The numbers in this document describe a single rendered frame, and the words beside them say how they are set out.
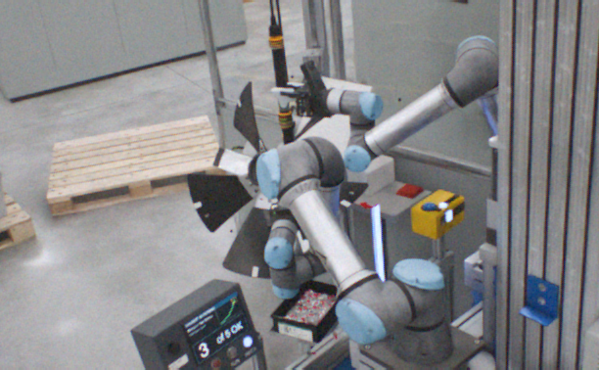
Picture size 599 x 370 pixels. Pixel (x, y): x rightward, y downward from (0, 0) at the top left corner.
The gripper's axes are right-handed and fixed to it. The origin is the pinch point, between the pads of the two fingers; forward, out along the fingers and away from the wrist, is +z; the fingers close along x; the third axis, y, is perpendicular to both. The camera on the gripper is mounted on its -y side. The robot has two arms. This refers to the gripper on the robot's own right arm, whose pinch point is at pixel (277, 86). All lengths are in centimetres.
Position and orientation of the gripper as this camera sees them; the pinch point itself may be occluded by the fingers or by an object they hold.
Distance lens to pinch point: 235.1
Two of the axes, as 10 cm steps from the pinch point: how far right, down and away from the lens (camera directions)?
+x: 5.6, -4.2, 7.2
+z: -8.3, -1.8, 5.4
